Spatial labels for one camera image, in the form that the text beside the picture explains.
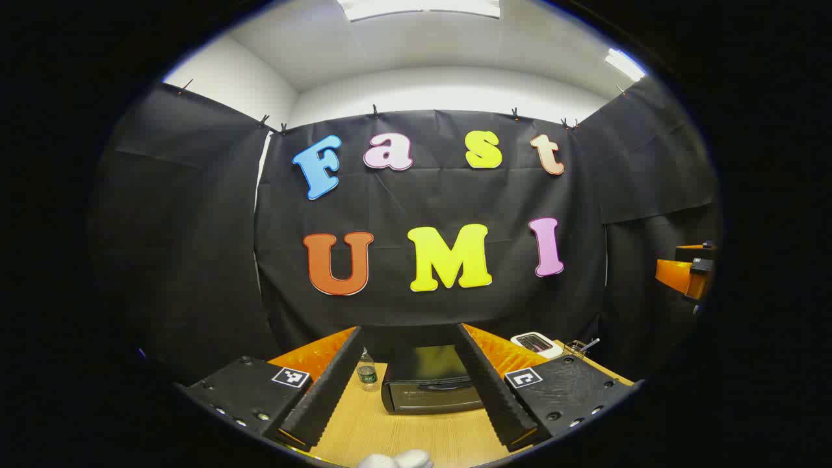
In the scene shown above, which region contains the clear plastic water bottle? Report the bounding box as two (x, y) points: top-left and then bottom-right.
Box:
(356, 348), (380, 392)

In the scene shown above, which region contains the ceiling light panel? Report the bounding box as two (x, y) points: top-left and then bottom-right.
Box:
(604, 49), (646, 82)
(338, 0), (501, 22)

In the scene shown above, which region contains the black electric oven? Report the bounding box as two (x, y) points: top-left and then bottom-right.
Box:
(380, 344), (488, 415)

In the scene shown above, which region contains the white toaster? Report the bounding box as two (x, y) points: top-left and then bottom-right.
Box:
(510, 331), (564, 360)

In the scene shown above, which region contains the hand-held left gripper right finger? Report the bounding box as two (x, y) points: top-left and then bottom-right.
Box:
(454, 323), (641, 452)

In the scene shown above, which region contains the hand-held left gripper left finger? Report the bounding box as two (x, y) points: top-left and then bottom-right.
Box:
(174, 326), (365, 452)

